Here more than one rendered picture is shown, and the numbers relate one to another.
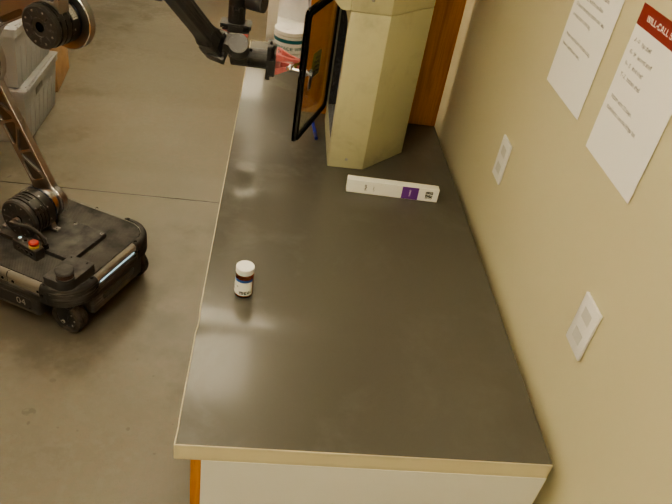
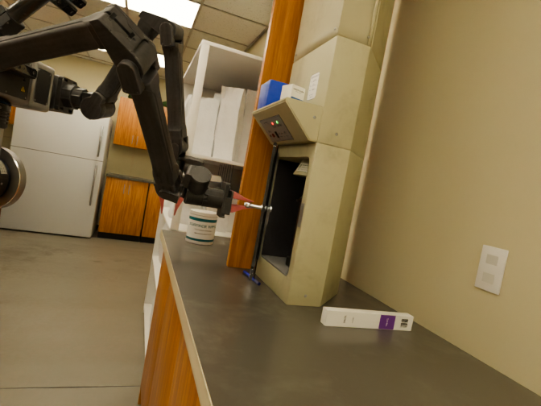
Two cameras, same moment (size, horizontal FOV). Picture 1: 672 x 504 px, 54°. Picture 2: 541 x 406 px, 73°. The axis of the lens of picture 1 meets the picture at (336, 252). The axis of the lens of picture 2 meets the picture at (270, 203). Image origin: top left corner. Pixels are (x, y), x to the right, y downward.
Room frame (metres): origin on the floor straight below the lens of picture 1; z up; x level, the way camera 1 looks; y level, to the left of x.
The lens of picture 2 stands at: (0.77, 0.38, 1.27)
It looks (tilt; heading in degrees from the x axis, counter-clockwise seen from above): 3 degrees down; 348
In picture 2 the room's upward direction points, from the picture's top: 10 degrees clockwise
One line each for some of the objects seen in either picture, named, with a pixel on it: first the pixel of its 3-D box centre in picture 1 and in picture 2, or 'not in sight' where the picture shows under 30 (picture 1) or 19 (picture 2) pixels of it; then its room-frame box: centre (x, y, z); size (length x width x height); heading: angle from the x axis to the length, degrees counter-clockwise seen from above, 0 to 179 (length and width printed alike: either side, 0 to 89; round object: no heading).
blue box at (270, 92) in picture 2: not in sight; (277, 99); (2.00, 0.17, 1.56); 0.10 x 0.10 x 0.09; 8
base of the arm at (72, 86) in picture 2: not in sight; (74, 97); (2.23, 0.85, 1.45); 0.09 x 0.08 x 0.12; 165
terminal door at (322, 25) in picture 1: (316, 64); (263, 209); (1.92, 0.16, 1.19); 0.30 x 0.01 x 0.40; 168
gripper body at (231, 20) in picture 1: (236, 16); not in sight; (2.17, 0.46, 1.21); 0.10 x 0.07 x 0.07; 98
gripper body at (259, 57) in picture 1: (260, 58); (215, 198); (1.86, 0.32, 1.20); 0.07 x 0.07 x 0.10; 7
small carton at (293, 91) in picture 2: not in sight; (291, 97); (1.86, 0.15, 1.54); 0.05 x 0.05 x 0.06; 26
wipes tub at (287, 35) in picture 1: (289, 46); (201, 226); (2.52, 0.32, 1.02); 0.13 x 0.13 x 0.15
